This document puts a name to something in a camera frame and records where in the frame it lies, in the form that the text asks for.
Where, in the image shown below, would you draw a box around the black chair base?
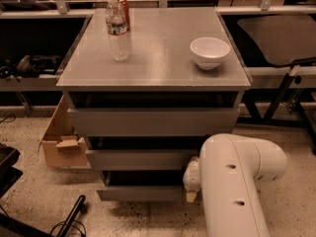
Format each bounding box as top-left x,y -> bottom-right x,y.
0,143 -> 88,237

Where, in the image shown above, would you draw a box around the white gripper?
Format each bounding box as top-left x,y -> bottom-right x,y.
183,157 -> 201,202

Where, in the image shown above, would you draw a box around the clear plastic water bottle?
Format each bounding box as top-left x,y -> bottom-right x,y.
106,0 -> 130,61

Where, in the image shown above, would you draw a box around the brown cardboard box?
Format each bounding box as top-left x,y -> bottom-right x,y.
41,98 -> 88,168

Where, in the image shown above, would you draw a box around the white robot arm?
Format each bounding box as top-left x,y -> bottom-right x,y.
183,133 -> 287,237

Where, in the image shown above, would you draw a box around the grey middle drawer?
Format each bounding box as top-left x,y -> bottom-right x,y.
86,149 -> 198,171

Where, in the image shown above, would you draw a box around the black headphones on shelf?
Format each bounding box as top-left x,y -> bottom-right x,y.
0,55 -> 62,79

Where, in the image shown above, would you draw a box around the grey bottom drawer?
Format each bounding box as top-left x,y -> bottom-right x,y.
97,170 -> 184,201

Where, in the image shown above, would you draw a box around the grey top drawer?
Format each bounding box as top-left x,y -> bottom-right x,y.
68,108 -> 239,136

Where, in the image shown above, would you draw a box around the grey drawer cabinet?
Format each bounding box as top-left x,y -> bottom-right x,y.
55,6 -> 253,194

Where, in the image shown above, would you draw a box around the metal shelf frame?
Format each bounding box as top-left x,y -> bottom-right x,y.
0,0 -> 316,117

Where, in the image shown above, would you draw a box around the white ceramic bowl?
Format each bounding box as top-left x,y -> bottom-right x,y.
190,38 -> 230,70

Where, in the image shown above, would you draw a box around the black chair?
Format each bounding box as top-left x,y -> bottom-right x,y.
236,14 -> 316,130

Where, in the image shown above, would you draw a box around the red soda can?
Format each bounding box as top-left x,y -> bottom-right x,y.
118,0 -> 130,31

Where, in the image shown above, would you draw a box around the grey drawer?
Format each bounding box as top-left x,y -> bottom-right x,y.
68,108 -> 239,136
86,149 -> 198,171
97,170 -> 184,201

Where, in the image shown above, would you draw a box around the black floor cable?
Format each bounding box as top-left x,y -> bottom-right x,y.
48,219 -> 87,237

